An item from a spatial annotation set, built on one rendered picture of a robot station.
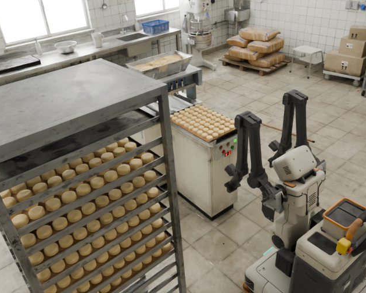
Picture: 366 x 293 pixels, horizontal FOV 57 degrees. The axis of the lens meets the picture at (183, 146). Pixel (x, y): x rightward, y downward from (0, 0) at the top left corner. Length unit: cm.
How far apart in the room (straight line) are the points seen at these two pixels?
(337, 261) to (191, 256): 135
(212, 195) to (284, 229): 89
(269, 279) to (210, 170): 94
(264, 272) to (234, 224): 80
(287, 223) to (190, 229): 113
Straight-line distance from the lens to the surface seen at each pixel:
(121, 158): 123
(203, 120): 291
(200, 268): 286
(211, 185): 289
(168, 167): 135
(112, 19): 632
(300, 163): 203
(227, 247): 300
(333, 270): 197
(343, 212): 209
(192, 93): 346
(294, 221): 226
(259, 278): 248
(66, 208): 121
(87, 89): 125
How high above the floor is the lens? 225
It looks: 32 degrees down
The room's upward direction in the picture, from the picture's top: 4 degrees counter-clockwise
